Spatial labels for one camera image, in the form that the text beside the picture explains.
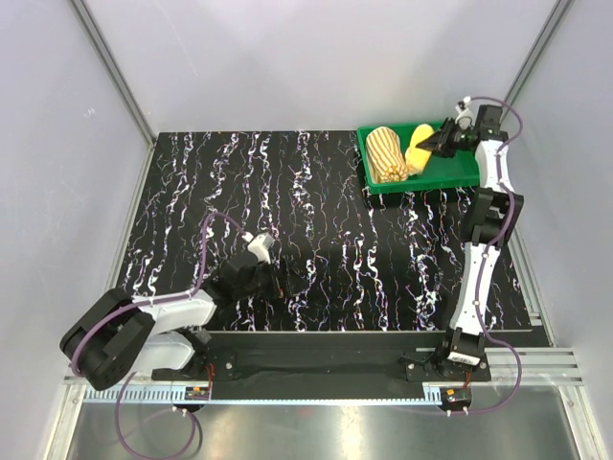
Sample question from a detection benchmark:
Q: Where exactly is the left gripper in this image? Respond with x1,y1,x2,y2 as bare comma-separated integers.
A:
235,256,308,302

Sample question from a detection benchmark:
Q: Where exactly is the yellow chick towel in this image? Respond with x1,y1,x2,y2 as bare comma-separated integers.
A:
405,124,435,176

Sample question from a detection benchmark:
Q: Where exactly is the orange striped towel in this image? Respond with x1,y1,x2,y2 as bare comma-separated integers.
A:
366,126,409,183

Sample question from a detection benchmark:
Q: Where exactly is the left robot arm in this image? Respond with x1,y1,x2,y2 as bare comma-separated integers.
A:
59,254,308,390

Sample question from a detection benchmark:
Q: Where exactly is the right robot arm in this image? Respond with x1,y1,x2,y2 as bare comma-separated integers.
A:
418,96,524,381

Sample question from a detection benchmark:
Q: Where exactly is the green plastic tray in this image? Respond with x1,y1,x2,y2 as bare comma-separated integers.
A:
356,126,480,195

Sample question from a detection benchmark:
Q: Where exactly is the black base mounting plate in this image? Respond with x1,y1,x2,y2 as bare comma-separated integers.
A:
152,330,492,402

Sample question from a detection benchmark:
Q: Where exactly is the left connector box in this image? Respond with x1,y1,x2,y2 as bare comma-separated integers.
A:
184,386,211,402

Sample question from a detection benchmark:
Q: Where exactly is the connector box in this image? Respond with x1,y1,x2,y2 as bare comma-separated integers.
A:
184,386,211,402
440,387,472,415

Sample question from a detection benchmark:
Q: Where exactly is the right connector box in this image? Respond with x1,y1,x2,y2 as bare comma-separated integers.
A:
440,387,472,415

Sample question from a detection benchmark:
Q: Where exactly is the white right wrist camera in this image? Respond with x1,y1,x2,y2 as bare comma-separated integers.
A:
455,96,474,129

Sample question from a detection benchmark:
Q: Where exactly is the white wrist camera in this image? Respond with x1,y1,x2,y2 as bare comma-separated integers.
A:
242,232,274,265
455,96,474,129

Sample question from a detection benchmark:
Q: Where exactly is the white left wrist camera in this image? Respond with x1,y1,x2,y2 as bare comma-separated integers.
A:
242,232,274,265

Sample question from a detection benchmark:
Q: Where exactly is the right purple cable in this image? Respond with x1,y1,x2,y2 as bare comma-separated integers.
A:
397,96,524,416

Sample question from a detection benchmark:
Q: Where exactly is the purple cable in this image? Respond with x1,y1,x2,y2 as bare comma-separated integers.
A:
69,213,250,455
397,96,524,416

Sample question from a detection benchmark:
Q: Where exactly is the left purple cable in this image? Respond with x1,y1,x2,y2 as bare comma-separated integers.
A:
69,213,250,455

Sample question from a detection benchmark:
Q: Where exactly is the aluminium frame rail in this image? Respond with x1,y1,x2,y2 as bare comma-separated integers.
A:
79,348,582,407

